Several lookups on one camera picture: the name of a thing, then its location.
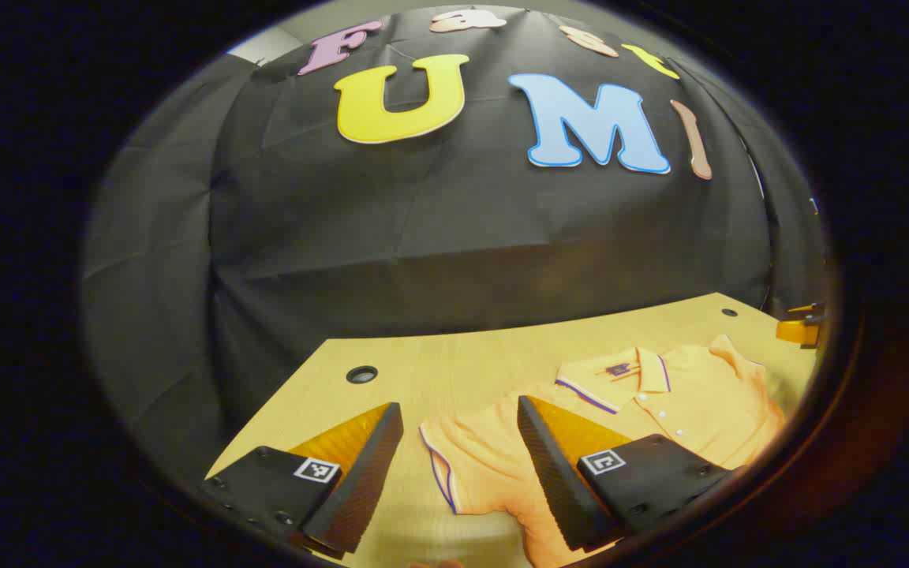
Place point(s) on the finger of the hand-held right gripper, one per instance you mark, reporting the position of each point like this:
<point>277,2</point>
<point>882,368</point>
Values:
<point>798,331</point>

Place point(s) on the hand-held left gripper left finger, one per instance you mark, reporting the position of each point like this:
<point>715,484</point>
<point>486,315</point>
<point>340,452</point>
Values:
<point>360,489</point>

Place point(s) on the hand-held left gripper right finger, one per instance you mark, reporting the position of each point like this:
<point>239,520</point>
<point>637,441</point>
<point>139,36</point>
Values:
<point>553,481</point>

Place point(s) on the orange T-shirt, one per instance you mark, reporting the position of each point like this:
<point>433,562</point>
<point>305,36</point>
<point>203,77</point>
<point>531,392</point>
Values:
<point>707,402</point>

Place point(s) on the black backdrop cloth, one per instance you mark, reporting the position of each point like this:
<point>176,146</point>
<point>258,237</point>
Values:
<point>423,237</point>

